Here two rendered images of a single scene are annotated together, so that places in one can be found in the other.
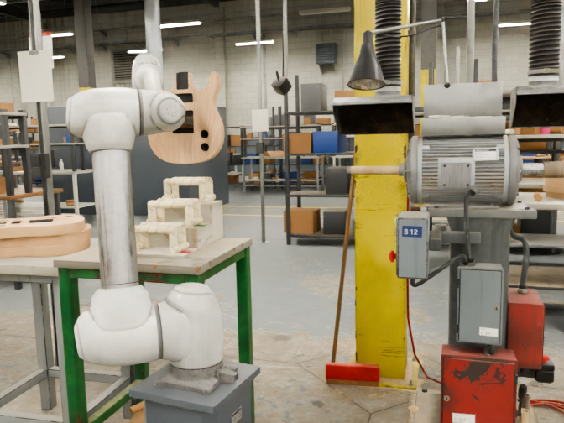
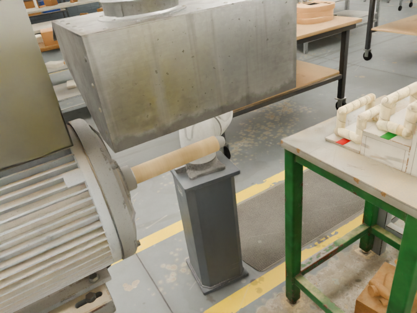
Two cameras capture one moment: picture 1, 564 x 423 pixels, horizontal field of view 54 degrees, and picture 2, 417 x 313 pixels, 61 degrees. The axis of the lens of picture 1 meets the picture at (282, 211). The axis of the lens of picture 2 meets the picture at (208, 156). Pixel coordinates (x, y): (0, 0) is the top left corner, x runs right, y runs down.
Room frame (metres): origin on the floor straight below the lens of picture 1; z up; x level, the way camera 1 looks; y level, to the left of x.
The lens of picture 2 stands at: (2.60, -0.73, 1.59)
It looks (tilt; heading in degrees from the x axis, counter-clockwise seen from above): 30 degrees down; 136
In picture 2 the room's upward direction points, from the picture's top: 8 degrees counter-clockwise
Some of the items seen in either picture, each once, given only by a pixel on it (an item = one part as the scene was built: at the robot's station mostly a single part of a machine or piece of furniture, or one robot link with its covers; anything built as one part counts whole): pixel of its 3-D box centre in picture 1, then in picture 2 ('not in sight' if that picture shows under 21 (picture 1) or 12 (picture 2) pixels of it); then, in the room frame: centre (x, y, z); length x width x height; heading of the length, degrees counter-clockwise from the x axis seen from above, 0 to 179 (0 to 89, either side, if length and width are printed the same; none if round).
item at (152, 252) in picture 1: (159, 252); (365, 132); (2.19, 0.49, 0.94); 0.27 x 0.15 x 0.01; 77
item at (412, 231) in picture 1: (434, 251); not in sight; (1.83, -0.51, 0.99); 0.24 x 0.21 x 0.26; 74
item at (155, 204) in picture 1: (169, 204); (402, 93); (2.30, 0.47, 1.12); 0.20 x 0.03 x 0.03; 76
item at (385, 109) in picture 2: (189, 216); (385, 115); (2.28, 0.38, 1.07); 0.03 x 0.03 x 0.09
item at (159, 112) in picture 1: (163, 112); not in sight; (1.62, 0.34, 1.46); 0.18 x 0.14 x 0.13; 19
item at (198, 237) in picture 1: (175, 235); (408, 136); (2.34, 0.46, 0.98); 0.27 x 0.16 x 0.09; 77
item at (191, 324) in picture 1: (190, 322); (197, 133); (1.53, 0.27, 0.87); 0.18 x 0.16 x 0.22; 109
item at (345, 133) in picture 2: (180, 247); (347, 134); (2.16, 0.40, 0.96); 0.11 x 0.03 x 0.03; 167
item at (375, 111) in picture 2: (162, 226); (377, 110); (2.22, 0.48, 1.04); 0.20 x 0.03 x 0.03; 76
